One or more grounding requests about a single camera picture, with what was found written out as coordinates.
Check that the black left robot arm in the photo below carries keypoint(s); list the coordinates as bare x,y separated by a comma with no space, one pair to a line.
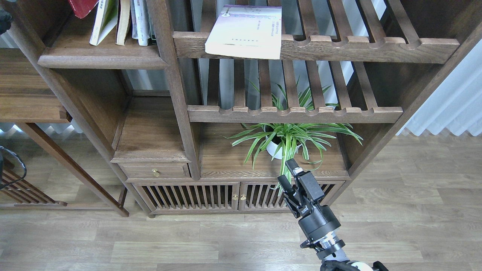
5,24

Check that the white curtain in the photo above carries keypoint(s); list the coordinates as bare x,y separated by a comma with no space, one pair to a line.
456,105

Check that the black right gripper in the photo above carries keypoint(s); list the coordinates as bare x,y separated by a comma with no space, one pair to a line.
318,223

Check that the yellow green paperback book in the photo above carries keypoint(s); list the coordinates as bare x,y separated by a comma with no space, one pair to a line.
105,20

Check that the red paperback book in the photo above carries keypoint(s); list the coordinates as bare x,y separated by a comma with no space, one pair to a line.
82,8

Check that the dark green upright book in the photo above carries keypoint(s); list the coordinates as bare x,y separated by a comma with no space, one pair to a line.
152,31

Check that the white plant pot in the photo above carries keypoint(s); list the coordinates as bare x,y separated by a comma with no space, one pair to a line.
275,148

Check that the tan upright book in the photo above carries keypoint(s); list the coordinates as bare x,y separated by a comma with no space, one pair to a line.
123,22

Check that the white upright book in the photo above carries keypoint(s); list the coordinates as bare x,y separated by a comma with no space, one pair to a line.
140,22

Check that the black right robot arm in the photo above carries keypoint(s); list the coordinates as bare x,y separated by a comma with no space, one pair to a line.
335,259

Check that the white lavender paperback book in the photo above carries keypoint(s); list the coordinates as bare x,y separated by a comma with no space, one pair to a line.
247,32

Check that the brass drawer knob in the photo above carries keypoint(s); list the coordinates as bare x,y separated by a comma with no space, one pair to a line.
155,173

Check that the dark wooden bookshelf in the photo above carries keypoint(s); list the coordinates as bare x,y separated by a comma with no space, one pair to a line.
171,106

